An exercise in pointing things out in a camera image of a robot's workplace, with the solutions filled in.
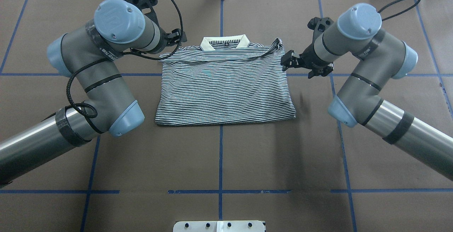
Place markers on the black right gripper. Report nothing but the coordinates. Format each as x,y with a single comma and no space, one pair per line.
309,58

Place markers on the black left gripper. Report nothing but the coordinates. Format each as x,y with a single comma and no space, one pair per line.
174,36

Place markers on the navy white striped polo shirt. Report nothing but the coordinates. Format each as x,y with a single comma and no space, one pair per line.
224,80

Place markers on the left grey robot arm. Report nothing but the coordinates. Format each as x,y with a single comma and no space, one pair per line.
99,99

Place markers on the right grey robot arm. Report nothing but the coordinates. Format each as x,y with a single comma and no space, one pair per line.
381,57

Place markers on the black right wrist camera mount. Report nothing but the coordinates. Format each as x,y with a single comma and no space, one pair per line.
319,26

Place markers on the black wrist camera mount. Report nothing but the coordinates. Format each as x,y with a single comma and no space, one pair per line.
319,26
146,7

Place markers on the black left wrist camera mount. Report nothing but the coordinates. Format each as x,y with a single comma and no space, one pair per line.
146,7

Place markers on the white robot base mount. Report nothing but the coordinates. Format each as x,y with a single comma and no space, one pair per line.
220,226

